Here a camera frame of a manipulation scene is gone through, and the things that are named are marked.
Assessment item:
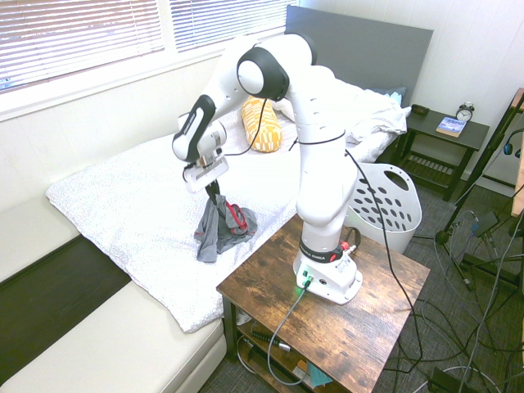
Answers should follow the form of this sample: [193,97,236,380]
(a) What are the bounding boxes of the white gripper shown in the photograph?
[182,156,230,204]

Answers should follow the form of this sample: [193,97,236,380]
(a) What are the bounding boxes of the grey shorts with red trim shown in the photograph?
[193,194,259,264]

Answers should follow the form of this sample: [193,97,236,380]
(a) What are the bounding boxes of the white perforated laundry basket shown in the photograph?
[343,162,422,255]

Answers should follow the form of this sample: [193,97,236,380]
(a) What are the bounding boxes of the yellow white patterned pillow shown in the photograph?
[240,97,285,153]

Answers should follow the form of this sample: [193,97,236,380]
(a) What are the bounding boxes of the rustic wooden side table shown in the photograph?
[215,212,431,393]

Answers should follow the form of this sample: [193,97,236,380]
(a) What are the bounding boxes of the white cushioned bench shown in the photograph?
[0,198,228,393]

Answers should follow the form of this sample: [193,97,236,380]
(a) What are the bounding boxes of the grey upholstered headboard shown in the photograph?
[284,4,434,106]

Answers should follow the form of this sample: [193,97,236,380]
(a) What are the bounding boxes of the blue grey pillow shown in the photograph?
[368,85,409,106]

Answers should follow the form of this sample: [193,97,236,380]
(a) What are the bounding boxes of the teal paper sheet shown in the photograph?
[305,364,333,389]

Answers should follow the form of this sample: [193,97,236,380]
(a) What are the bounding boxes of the wide white window blinds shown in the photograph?
[0,0,165,96]

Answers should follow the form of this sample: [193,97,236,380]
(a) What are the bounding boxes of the blue paperback book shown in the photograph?
[436,116,467,138]

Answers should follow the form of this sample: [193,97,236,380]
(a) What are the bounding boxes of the black nightstand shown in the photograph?
[384,105,490,202]

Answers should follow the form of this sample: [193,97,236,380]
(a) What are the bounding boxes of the black alarm clock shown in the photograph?
[456,102,476,123]

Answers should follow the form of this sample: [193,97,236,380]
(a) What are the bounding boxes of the black power adapter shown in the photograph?
[470,210,500,238]

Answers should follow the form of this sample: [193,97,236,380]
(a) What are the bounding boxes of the black metal floor stand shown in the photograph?
[458,253,521,287]

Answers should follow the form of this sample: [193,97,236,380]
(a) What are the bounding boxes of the blue black headphones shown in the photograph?
[502,129,524,159]

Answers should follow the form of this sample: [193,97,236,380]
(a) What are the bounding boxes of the light wooden board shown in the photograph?
[511,88,524,218]

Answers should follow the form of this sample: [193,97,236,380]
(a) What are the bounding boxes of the black cable with red plug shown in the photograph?
[339,227,362,255]

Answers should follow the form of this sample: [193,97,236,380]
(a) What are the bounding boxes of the grey base cable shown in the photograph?
[266,282,313,386]

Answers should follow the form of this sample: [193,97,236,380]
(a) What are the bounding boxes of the long black arm cable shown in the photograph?
[343,147,435,393]

